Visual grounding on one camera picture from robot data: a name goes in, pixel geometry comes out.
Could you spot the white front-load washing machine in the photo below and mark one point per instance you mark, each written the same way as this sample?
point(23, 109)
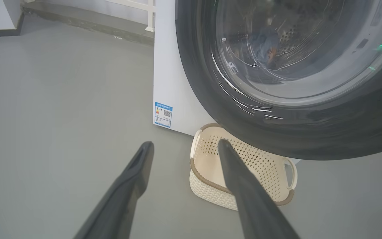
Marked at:
point(177, 66)

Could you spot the cream perforated laundry basket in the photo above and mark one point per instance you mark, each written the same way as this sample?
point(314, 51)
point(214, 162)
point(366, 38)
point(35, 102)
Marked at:
point(211, 192)

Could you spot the blue energy label sticker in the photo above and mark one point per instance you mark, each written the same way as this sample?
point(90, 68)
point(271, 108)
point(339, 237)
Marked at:
point(163, 115)

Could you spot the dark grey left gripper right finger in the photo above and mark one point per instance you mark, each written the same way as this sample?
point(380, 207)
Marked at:
point(254, 209)

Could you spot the blue patterned cloth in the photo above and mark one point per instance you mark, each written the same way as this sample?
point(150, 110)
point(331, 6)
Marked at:
point(264, 43)

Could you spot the dark round glass washer door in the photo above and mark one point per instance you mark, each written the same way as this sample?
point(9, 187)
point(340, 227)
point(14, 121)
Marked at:
point(211, 83)

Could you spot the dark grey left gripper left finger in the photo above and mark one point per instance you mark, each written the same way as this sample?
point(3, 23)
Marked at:
point(121, 202)

